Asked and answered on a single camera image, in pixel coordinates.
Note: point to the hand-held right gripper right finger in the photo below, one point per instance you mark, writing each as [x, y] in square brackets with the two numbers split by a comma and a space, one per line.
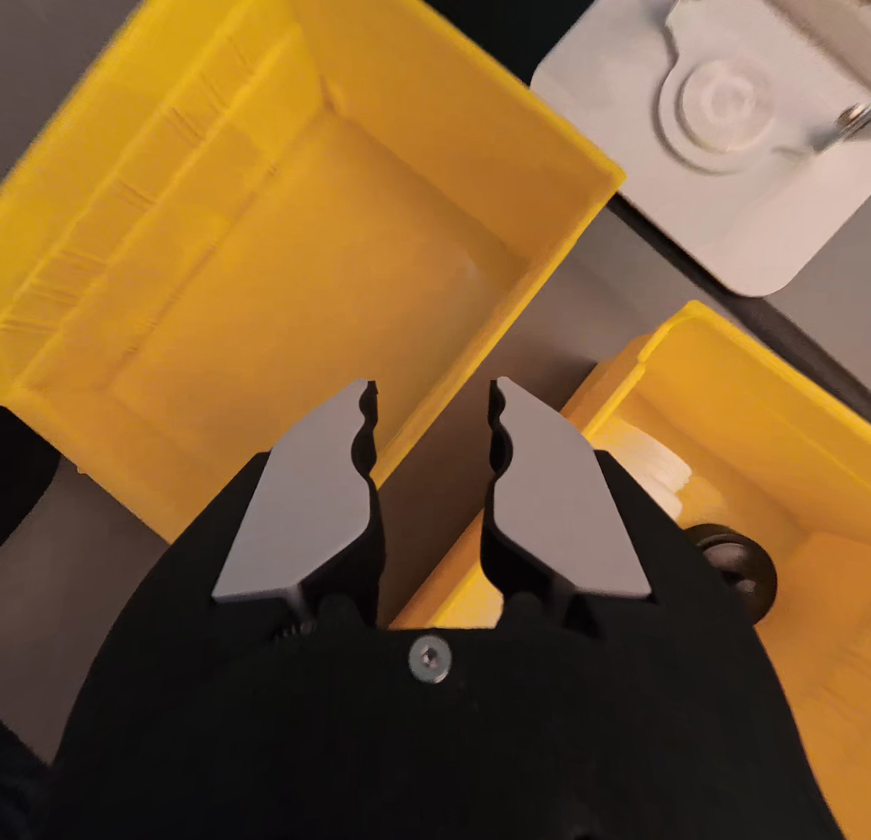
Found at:
[565, 514]

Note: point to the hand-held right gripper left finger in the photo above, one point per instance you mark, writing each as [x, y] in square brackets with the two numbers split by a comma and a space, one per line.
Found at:
[306, 514]

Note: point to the white plastic bottle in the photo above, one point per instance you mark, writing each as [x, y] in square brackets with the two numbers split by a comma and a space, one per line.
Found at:
[653, 473]

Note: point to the black bottle lid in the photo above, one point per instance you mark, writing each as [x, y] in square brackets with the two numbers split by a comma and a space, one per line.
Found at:
[742, 568]

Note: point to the yellow plastic bin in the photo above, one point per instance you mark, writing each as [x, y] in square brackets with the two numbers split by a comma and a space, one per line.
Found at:
[313, 269]
[803, 432]

